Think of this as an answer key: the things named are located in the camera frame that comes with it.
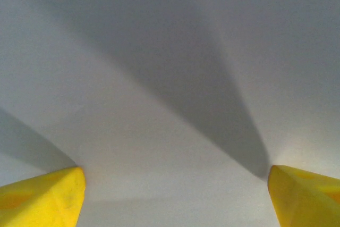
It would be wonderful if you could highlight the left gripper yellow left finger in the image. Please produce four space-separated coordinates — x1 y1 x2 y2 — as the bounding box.
0 166 87 227

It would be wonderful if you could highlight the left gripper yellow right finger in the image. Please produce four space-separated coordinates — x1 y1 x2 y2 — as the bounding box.
267 165 340 227

